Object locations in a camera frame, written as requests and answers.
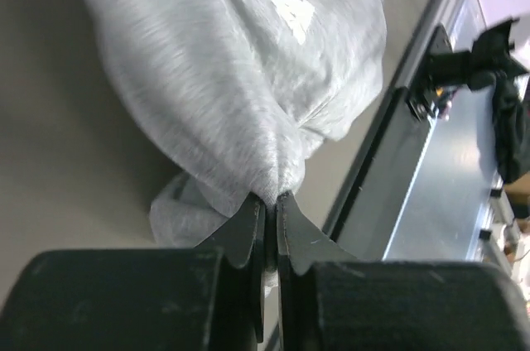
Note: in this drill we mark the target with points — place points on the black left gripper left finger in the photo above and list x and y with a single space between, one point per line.
238 306

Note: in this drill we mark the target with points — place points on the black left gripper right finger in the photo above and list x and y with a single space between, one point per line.
318 286

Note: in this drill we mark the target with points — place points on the grey adidas t-shirt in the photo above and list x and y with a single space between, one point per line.
238 93

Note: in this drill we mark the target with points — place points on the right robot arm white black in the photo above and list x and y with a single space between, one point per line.
468 98

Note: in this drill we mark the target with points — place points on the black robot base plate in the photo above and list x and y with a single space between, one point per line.
376 188

